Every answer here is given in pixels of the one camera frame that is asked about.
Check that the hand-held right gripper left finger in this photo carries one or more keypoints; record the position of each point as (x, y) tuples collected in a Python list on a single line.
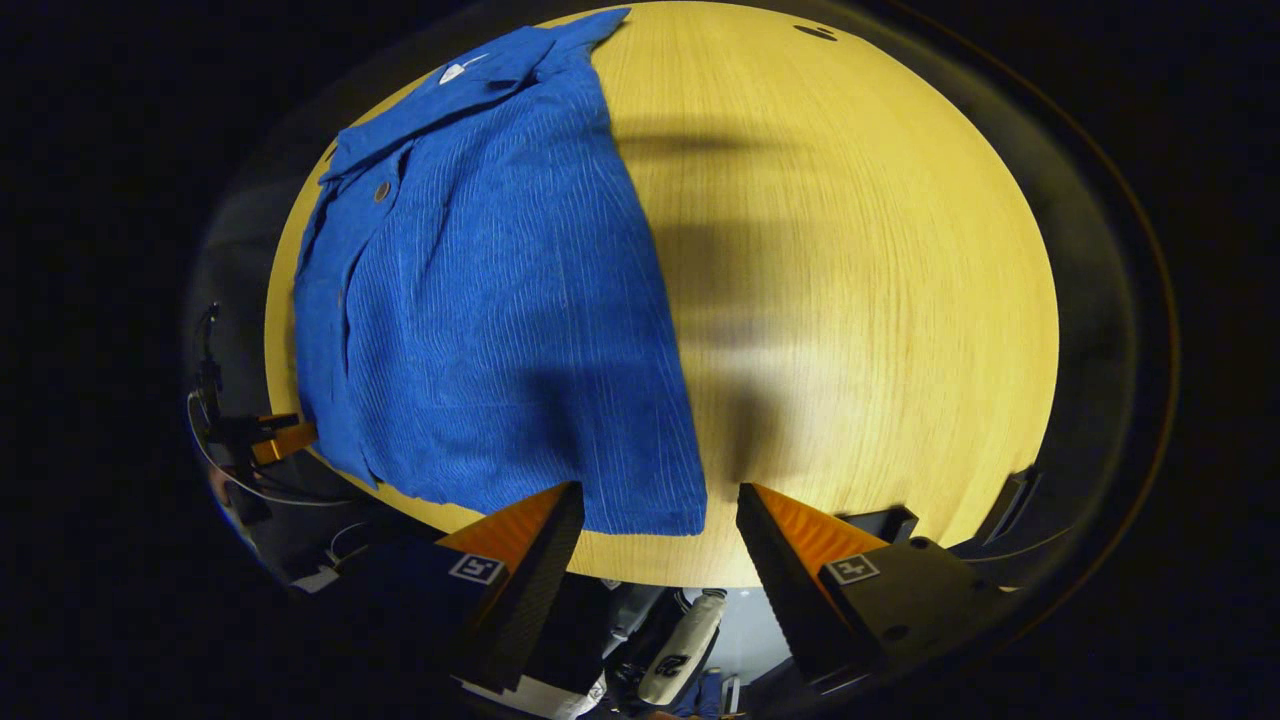
[(540, 590)]

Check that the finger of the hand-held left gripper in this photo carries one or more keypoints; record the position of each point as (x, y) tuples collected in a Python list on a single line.
[(285, 443)]

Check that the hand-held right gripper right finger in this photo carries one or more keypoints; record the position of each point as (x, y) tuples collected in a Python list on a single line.
[(780, 590)]

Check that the white paper sheet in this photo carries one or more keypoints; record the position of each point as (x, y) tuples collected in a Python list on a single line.
[(530, 697)]

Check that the white cylindrical object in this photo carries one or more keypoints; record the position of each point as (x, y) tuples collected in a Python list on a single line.
[(680, 640)]

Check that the black angular object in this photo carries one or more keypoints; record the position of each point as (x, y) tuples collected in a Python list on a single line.
[(1015, 505), (885, 522)]

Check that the black table grommet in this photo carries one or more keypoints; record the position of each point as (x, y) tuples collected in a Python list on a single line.
[(815, 32)]

